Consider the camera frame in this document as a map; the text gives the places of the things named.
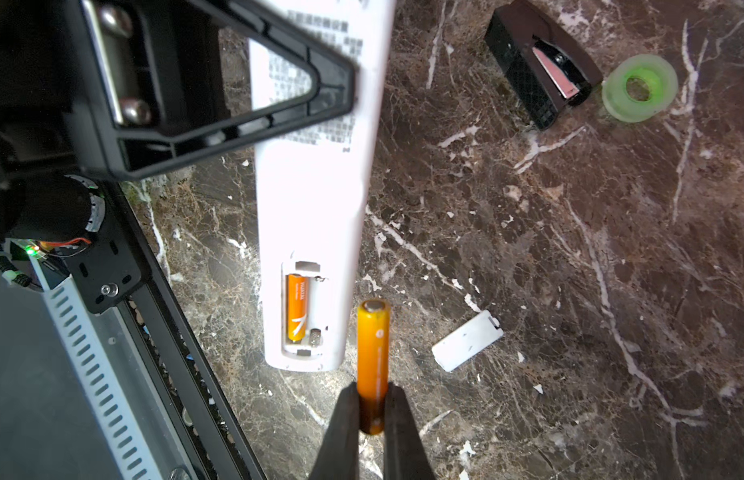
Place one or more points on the white perforated cable tray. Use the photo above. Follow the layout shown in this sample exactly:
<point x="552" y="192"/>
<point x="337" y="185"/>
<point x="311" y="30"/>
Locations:
<point x="124" y="400"/>

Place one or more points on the white remote control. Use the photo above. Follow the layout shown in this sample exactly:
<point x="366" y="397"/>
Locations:
<point x="312" y="187"/>

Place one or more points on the green tape roll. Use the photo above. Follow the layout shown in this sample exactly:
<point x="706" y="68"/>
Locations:
<point x="640" y="88"/>

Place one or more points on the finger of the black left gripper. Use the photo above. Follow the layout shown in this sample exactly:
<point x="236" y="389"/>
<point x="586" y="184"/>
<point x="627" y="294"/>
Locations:
<point x="228" y="90"/>

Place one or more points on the white battery cover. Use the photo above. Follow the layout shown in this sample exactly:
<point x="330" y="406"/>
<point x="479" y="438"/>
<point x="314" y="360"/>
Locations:
<point x="467" y="341"/>

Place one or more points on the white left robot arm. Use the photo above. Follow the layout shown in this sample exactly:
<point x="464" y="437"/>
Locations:
<point x="61" y="208"/>

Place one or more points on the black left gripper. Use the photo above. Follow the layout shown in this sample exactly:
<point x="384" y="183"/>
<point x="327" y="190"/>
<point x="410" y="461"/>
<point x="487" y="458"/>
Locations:
<point x="36" y="89"/>

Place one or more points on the black stapler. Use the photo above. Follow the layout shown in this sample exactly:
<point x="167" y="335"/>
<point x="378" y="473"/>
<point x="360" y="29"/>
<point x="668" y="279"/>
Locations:
<point x="546" y="67"/>

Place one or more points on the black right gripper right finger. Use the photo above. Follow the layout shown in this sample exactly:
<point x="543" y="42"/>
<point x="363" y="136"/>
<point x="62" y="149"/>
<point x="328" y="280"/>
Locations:
<point x="404" y="454"/>

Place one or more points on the orange battery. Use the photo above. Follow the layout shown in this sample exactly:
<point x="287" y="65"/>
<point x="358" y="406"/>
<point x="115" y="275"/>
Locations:
<point x="373" y="342"/>
<point x="297" y="307"/>

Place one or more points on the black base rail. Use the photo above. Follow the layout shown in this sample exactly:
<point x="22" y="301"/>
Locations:
<point x="118" y="273"/>

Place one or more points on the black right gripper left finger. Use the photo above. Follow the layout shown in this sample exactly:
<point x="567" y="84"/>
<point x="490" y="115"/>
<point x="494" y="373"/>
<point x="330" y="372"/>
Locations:
<point x="338" y="456"/>

